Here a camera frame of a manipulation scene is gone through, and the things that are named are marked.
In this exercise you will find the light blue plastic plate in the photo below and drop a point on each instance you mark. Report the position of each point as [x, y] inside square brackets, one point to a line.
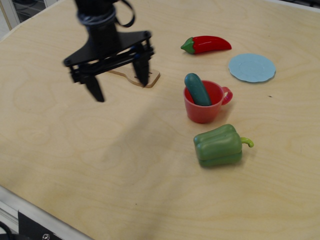
[252, 68]

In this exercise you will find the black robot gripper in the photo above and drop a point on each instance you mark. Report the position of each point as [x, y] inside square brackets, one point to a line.
[107, 49]

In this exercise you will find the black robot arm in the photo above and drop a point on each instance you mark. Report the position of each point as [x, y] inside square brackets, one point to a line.
[93, 12]

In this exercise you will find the green toy bell pepper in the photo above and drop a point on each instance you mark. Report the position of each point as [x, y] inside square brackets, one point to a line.
[220, 146]

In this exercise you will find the black corner bracket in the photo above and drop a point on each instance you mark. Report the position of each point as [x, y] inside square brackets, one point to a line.
[33, 230]

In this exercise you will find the red toy chili pepper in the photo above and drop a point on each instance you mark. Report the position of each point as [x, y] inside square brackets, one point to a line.
[205, 43]

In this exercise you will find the aluminium table frame rail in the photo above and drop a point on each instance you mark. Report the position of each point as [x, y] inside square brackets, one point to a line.
[11, 204]

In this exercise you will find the dark green toy cucumber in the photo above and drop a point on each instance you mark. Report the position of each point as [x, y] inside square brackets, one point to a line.
[197, 90]

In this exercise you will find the wooden slotted spatula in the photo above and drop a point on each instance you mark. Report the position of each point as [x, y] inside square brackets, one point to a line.
[130, 75]

